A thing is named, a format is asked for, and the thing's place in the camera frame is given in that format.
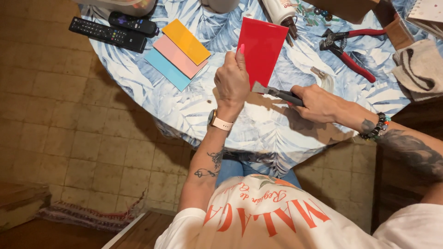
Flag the red glass tile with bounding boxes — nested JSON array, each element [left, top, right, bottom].
[[236, 16, 289, 91]]

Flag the person's right hand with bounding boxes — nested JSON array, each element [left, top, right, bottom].
[[290, 84, 341, 124]]

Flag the grey handled glass cutter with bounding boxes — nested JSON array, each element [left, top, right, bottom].
[[251, 81, 305, 107]]

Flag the white printed t-shirt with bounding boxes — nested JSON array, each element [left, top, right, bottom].
[[154, 174, 443, 249]]

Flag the spiral notebook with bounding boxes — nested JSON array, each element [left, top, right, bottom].
[[405, 0, 443, 39]]

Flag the striped fringed rug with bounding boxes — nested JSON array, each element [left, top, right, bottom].
[[36, 188, 147, 233]]

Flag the clear plastic oil dropper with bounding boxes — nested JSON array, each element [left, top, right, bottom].
[[310, 66, 335, 94]]

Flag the light blue glass tile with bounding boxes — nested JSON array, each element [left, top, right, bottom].
[[144, 48, 192, 92]]

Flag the wooden furniture piece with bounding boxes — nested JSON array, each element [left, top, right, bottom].
[[0, 182, 52, 233]]

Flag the short black remote control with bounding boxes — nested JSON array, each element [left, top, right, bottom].
[[108, 11, 160, 38]]

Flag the blue jeans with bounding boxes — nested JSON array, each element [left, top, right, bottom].
[[215, 159, 302, 189]]

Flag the pink glass tile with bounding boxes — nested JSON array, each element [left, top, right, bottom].
[[153, 35, 209, 80]]

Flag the red handled nippers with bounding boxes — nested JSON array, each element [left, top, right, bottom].
[[319, 28, 387, 83]]

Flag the blue leaf print tablecloth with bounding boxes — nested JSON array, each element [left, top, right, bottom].
[[79, 0, 443, 178]]

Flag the white glue bottle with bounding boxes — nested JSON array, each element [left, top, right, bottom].
[[261, 0, 299, 47]]

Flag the beaded bracelets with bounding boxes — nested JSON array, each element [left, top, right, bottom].
[[359, 112, 392, 142]]

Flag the grey round vessel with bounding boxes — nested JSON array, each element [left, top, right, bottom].
[[201, 0, 241, 14]]

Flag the yellow glass tile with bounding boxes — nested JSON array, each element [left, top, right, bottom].
[[161, 19, 212, 66]]

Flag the person's left hand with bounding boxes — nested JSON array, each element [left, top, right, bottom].
[[214, 44, 251, 113]]

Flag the pink strap wristwatch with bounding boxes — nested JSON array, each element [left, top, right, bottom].
[[208, 109, 234, 131]]

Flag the long black remote control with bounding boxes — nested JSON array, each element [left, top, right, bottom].
[[69, 16, 148, 54]]

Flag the heap of small glass pieces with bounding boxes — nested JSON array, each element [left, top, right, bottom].
[[291, 3, 341, 27]]

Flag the beige folded cloth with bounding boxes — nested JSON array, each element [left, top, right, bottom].
[[392, 39, 443, 102]]

